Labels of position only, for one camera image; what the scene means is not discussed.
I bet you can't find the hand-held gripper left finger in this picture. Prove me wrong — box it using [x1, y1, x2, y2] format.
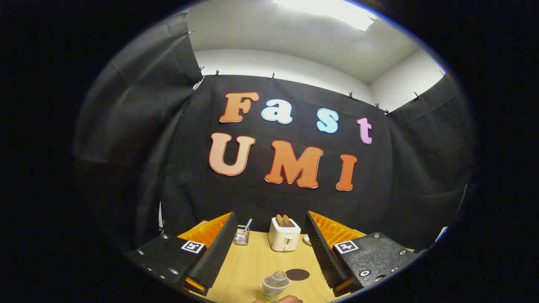
[125, 211, 237, 296]

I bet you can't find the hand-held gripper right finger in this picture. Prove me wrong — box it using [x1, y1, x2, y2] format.
[305, 210, 422, 298]

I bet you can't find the white green juice bottle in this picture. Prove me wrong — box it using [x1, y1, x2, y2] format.
[257, 271, 291, 303]

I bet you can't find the wooden table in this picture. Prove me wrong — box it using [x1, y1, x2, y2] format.
[187, 220, 415, 303]

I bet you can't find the white toaster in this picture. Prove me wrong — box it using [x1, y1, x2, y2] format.
[268, 217, 302, 252]

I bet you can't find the ceiling light panel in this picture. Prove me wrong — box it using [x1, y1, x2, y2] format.
[274, 0, 377, 32]

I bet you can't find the wire utensil holder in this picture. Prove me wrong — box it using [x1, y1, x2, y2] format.
[233, 225, 250, 246]

